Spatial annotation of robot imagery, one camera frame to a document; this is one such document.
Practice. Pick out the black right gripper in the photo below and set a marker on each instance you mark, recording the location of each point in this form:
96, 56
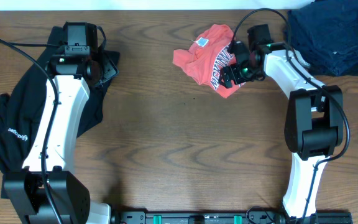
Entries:
233, 68

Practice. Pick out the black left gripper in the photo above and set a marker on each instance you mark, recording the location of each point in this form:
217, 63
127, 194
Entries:
109, 66

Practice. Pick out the red printed t-shirt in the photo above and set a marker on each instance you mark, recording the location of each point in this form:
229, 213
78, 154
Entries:
206, 57

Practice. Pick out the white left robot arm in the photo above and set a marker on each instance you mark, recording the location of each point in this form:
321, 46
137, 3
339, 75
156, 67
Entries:
46, 190

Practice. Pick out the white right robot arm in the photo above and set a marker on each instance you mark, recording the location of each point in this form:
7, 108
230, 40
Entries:
315, 123

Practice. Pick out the navy blue folded garment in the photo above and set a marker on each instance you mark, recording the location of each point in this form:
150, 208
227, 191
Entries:
325, 37

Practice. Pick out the black t-shirt white logo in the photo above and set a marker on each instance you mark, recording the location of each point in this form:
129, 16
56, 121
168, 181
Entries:
21, 111

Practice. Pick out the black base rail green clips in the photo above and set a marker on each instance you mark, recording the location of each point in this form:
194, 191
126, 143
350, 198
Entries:
254, 215

